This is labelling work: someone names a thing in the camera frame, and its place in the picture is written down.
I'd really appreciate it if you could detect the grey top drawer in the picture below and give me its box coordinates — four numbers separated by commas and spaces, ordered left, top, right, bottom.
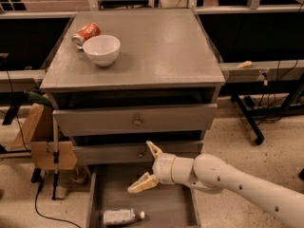
53, 104, 217, 137

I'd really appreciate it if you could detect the orange soda can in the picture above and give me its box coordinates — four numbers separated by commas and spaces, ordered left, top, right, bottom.
71, 23, 101, 48

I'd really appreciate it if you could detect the green handled tool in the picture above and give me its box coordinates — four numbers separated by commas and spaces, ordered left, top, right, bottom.
0, 91, 51, 125

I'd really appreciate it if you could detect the grey drawer cabinet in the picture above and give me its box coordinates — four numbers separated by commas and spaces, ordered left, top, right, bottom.
39, 9, 226, 228

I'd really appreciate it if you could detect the black table leg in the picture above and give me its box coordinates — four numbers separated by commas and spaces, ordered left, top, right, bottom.
231, 95, 264, 145

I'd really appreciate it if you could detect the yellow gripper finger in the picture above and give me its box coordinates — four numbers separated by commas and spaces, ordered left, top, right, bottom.
127, 172, 159, 194
146, 141, 162, 159

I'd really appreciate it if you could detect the grey open bottom drawer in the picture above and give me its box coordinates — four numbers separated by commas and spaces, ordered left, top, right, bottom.
85, 162, 200, 228

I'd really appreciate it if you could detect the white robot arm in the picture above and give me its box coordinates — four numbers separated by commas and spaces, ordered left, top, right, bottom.
128, 141, 304, 228

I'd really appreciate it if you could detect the white ceramic bowl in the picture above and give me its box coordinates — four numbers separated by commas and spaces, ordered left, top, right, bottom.
83, 35, 121, 67

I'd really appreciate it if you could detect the small yellow foam piece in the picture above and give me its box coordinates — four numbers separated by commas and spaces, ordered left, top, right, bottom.
237, 61, 253, 68

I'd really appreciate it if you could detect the silver tripod leg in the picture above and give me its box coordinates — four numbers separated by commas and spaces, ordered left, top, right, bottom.
52, 117, 59, 200

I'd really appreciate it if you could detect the grey middle drawer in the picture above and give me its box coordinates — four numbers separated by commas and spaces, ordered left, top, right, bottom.
73, 141, 203, 165

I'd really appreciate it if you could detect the black floor cable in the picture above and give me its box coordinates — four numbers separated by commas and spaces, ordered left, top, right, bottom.
33, 178, 83, 228

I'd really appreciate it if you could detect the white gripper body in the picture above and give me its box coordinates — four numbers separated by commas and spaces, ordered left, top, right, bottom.
152, 153, 194, 185

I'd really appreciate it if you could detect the brown cardboard box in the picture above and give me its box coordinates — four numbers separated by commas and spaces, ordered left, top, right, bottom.
6, 102, 78, 171

